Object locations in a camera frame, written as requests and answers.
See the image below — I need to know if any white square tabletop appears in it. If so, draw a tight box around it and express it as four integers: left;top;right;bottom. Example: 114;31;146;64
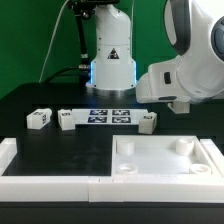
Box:
111;135;215;176

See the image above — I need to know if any white marker base plate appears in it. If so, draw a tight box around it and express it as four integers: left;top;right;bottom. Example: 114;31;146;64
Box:
72;109;148;125

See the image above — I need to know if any white cable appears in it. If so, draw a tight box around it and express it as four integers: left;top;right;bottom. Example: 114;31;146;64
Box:
38;0;69;84

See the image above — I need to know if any black cable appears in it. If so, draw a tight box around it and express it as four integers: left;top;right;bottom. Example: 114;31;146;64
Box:
44;66;91;84

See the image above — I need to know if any white U-shaped obstacle fence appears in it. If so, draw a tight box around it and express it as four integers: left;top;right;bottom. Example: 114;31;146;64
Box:
0;138;224;203

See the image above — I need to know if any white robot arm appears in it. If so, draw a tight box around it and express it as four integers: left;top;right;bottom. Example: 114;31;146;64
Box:
86;0;224;113

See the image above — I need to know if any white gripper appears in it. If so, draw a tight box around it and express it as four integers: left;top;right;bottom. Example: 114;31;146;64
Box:
167;102;190;114

